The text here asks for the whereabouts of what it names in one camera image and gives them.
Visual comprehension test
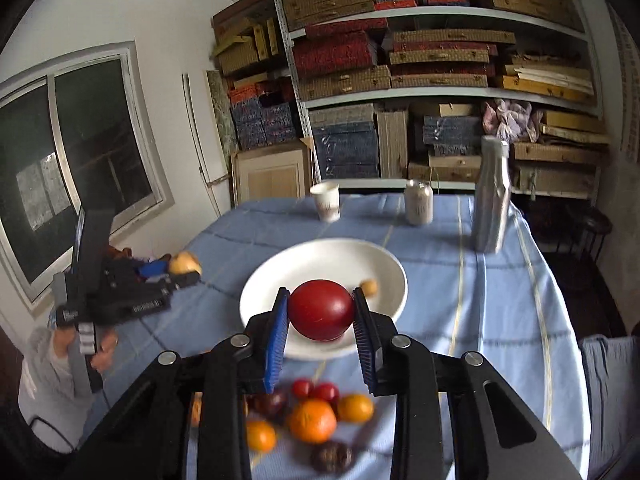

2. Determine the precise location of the white metal shelf rack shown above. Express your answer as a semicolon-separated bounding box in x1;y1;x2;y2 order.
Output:
272;0;607;197

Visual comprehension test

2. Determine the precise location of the tan round fruit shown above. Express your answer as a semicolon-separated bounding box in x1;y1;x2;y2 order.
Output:
167;251;202;276

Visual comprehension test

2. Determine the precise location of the small yellow-orange citrus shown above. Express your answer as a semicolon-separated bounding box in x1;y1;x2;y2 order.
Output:
337;394;375;423

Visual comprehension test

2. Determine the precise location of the window with grey frame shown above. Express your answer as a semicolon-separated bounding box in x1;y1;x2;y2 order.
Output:
0;40;176;306

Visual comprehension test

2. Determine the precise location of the white paper cup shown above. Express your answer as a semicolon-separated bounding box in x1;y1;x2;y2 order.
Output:
310;182;341;222

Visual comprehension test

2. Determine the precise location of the white oval plate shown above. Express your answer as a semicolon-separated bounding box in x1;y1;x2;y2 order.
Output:
239;239;408;361

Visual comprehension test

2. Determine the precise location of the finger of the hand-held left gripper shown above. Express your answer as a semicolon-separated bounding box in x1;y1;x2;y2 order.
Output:
138;260;171;279
164;272;201;293

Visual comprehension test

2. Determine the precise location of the white leaning board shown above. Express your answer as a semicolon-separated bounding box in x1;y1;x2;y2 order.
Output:
181;72;231;211

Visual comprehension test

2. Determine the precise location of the silver metal bottle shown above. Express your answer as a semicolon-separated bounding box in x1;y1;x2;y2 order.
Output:
472;135;513;254

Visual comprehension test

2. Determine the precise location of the pile of patterned gift boxes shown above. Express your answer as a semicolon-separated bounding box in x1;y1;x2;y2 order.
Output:
212;0;301;151

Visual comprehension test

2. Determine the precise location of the grey-blue knitted cloth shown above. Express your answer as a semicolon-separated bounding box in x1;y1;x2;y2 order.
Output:
580;332;640;466

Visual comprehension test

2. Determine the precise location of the dark purple passion fruit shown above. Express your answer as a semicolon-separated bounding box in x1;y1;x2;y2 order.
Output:
249;391;290;418
310;441;355;473

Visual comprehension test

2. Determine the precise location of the large orange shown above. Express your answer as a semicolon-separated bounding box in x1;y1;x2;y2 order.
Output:
287;398;337;444

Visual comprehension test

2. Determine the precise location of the dark red plum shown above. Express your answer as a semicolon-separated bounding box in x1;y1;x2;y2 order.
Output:
287;280;356;343

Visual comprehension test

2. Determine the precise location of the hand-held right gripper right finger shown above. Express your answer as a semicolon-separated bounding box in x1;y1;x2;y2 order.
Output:
351;287;583;480

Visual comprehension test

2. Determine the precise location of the person's left forearm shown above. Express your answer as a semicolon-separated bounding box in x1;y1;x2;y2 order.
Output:
19;327;97;453

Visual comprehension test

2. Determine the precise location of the pink plastic bag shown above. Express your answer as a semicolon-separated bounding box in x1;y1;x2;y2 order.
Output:
482;99;543;143

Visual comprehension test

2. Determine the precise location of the dark round stool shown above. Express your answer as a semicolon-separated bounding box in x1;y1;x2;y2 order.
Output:
525;200;613;267

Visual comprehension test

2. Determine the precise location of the person's left hand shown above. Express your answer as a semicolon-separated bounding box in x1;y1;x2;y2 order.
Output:
50;327;120;374

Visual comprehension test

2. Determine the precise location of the green marbled panel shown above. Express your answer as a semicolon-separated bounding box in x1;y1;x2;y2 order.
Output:
206;70;240;161

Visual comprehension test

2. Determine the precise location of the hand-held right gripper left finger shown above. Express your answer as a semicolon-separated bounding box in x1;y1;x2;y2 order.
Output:
60;287;291;480

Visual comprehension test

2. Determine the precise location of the light wooden crate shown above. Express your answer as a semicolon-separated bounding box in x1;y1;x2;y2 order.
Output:
231;142;313;207

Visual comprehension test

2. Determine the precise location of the white drink can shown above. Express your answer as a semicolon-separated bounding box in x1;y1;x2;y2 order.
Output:
404;178;434;226

